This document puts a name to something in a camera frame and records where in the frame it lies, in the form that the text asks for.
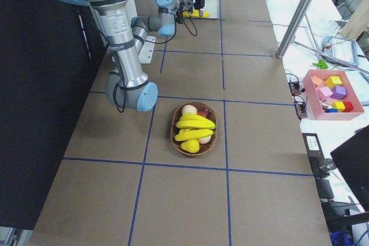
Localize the circuit board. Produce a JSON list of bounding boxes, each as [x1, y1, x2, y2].
[[288, 81, 301, 96]]

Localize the brown wicker basket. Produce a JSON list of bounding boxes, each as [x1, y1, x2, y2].
[[170, 101, 217, 157]]

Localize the orange cube block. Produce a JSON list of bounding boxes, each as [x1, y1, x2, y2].
[[311, 75, 324, 89]]

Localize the blue teach pendant tablet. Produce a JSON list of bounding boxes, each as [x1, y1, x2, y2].
[[322, 36, 359, 66]]

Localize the yellow cube block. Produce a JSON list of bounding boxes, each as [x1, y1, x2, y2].
[[325, 75, 342, 89]]

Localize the red cube block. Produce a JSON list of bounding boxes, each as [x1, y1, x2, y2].
[[342, 101, 353, 112]]

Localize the pink plastic box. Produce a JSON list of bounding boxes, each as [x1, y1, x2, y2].
[[303, 70, 364, 120]]

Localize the pale peach fruit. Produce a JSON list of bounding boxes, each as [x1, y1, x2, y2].
[[181, 104, 197, 115]]

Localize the yellow banana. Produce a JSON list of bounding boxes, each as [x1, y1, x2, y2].
[[176, 114, 216, 130], [175, 129, 213, 142], [182, 9, 210, 18]]

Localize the white rectangular plate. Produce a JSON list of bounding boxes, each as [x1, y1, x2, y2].
[[203, 0, 220, 20]]

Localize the green plastic clip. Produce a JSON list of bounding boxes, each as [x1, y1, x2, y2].
[[312, 59, 329, 70]]

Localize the silver aluminium frame post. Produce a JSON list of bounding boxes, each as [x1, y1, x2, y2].
[[276, 0, 312, 59]]

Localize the pink cube block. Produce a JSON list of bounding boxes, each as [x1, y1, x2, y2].
[[316, 86, 333, 101]]

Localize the purple cube block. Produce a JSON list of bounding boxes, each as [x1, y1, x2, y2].
[[331, 86, 347, 100]]

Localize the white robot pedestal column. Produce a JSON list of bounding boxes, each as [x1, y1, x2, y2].
[[125, 0, 156, 65]]

